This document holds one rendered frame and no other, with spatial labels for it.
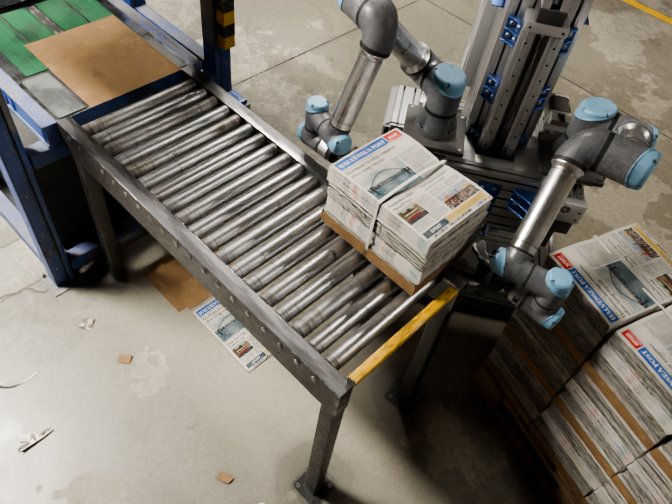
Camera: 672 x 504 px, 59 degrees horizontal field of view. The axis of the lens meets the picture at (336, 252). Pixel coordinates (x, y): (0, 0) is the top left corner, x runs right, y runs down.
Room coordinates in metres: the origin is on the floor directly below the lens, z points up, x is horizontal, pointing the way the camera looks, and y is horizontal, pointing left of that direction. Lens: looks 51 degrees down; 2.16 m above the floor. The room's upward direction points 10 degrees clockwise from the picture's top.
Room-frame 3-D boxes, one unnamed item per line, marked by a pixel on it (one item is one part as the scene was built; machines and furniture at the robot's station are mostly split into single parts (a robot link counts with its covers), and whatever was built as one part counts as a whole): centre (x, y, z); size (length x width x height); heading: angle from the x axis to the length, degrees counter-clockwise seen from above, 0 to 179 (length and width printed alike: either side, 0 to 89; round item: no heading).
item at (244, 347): (1.31, 0.32, 0.00); 0.37 x 0.28 x 0.01; 53
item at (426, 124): (1.75, -0.28, 0.87); 0.15 x 0.15 x 0.10
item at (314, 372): (1.08, 0.45, 0.74); 1.34 x 0.05 x 0.12; 53
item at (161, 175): (1.44, 0.51, 0.77); 0.47 x 0.05 x 0.05; 143
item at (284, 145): (1.48, 0.14, 0.74); 1.34 x 0.05 x 0.12; 53
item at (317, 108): (1.59, 0.13, 0.91); 0.11 x 0.08 x 0.11; 37
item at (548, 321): (1.03, -0.61, 0.81); 0.11 x 0.08 x 0.09; 53
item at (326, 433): (0.70, -0.06, 0.34); 0.06 x 0.06 x 0.68; 53
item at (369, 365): (0.87, -0.22, 0.81); 0.43 x 0.03 x 0.02; 143
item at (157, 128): (1.56, 0.66, 0.77); 0.47 x 0.05 x 0.05; 143
